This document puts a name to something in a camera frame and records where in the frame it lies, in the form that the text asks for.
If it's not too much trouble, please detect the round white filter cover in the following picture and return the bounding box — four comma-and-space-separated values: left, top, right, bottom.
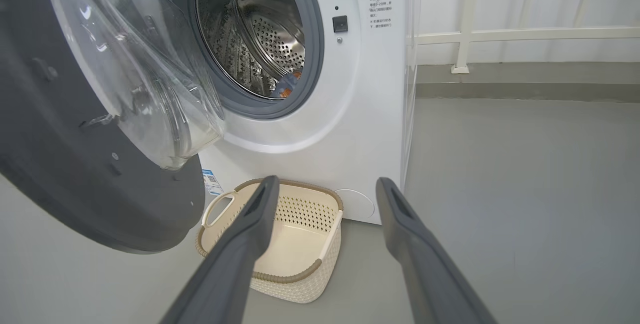
335, 189, 376, 220

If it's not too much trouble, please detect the black round glass door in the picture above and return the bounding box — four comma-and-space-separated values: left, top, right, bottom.
0, 0, 227, 254

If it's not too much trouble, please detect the blue energy label sticker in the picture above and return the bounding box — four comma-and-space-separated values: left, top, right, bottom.
201, 169, 225, 196

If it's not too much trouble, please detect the grey rubber door gasket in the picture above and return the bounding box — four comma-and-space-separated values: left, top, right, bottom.
160, 0, 326, 120

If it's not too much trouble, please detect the black printed text label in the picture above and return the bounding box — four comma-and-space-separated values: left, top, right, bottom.
368, 0, 394, 30

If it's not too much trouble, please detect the steel perforated drum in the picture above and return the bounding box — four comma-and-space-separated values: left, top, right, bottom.
195, 0, 306, 99

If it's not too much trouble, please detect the cream perforated laundry basket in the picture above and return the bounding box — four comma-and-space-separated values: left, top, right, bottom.
195, 179, 345, 304

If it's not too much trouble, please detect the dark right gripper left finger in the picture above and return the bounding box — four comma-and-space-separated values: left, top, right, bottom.
160, 175, 281, 324

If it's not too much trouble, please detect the blue cartoon print garment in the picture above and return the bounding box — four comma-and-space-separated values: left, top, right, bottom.
272, 70, 304, 98

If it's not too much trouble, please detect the white metal railing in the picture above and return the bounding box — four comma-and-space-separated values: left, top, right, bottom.
407, 0, 640, 75

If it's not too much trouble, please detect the white front-load washing machine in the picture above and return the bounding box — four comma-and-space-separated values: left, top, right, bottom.
120, 0, 424, 226

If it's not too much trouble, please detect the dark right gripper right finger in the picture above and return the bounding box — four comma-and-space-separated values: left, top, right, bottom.
375, 177, 498, 324

